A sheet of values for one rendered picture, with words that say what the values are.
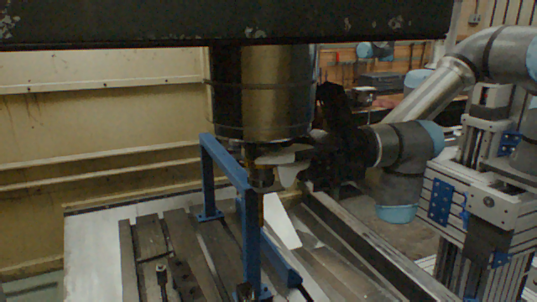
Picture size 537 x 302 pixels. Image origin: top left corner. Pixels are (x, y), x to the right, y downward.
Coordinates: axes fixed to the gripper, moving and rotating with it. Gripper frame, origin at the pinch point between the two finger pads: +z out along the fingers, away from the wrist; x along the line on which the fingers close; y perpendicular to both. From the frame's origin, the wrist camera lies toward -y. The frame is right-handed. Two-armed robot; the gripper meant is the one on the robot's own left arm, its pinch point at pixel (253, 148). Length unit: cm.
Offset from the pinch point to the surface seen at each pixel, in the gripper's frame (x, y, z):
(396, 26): -12.5, -17.2, -12.0
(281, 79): -8.0, -11.1, -0.2
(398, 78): 231, 29, -246
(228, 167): 37.0, 18.4, -7.6
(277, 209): 83, 62, -45
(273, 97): -7.8, -9.0, 0.7
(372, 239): 44, 59, -67
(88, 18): -12.5, -16.9, 19.1
